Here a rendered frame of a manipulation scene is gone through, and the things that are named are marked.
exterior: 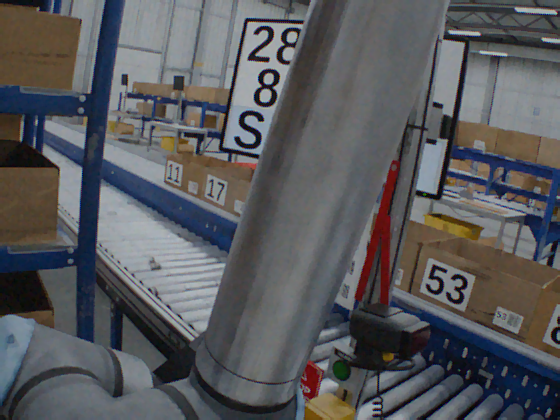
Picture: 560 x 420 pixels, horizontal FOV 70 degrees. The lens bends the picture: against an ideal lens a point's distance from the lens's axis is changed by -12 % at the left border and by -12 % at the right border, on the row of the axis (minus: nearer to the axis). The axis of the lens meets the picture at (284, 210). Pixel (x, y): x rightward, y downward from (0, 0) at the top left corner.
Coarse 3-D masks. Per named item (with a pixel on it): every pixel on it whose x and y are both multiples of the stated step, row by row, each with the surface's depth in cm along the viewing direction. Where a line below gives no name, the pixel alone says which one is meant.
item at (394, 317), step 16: (384, 304) 71; (352, 320) 69; (368, 320) 66; (384, 320) 65; (400, 320) 64; (416, 320) 65; (352, 336) 69; (368, 336) 66; (384, 336) 64; (400, 336) 63; (416, 336) 62; (368, 352) 68; (384, 352) 67; (400, 352) 62; (416, 352) 63; (368, 368) 67
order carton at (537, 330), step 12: (552, 288) 116; (540, 300) 105; (552, 300) 103; (540, 312) 105; (552, 312) 103; (540, 324) 105; (528, 336) 108; (540, 336) 105; (540, 348) 105; (552, 348) 102
